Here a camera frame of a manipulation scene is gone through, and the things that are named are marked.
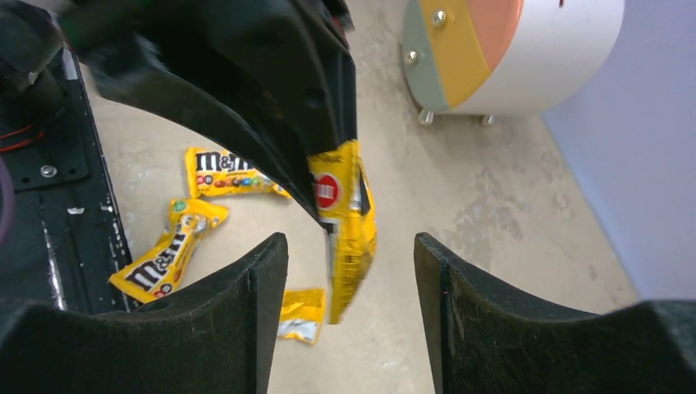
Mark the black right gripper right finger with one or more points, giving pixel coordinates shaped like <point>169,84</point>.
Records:
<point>486,336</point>

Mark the yellow M&M pack front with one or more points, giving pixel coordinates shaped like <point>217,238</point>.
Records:
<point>158,272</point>

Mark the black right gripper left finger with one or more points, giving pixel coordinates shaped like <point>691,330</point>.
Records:
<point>216,335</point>

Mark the yellow candy pack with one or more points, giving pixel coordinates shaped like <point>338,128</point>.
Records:
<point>302,315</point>

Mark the yellow candy pack horizontal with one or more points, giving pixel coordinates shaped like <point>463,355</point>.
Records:
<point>346,213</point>

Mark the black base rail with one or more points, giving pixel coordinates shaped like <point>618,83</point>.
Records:
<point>66,238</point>

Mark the round pastel drawer cabinet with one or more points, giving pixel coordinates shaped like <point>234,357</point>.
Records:
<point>489,58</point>

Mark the yellow m&m pack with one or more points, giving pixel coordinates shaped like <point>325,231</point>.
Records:
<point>158,272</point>
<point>217,173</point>

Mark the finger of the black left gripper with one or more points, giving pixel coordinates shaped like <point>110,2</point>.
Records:
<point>272,81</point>

